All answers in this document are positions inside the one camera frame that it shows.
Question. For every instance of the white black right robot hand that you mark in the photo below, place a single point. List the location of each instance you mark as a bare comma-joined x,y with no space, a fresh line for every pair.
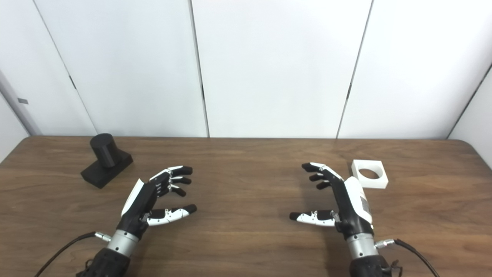
348,204

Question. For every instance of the small grey wall tag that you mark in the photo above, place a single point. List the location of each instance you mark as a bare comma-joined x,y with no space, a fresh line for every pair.
22,100

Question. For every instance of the black peg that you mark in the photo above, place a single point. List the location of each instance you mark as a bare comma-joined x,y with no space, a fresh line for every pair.
103,154

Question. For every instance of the white square piece with hole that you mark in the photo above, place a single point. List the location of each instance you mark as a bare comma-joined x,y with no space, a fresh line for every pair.
380,181

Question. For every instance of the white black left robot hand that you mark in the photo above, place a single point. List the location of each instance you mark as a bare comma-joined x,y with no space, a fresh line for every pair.
144,196

